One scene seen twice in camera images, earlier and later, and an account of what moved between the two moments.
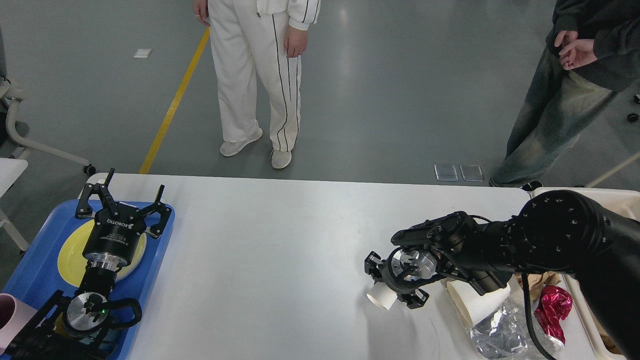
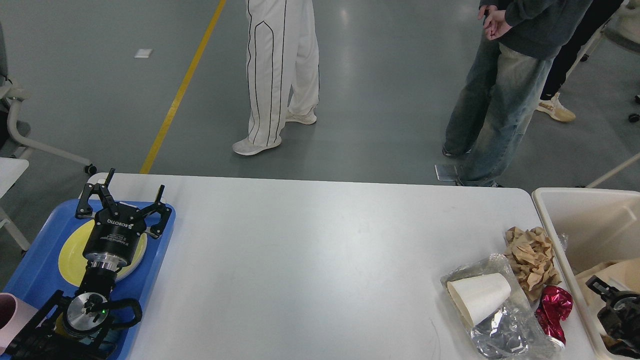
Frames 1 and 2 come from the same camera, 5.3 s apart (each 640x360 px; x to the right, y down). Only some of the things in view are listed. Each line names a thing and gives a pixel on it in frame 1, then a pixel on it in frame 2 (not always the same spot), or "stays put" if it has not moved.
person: (593, 50) -> (518, 42)
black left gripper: (114, 240) stays put
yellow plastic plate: (72, 262) stays put
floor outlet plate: (448, 172) stays put
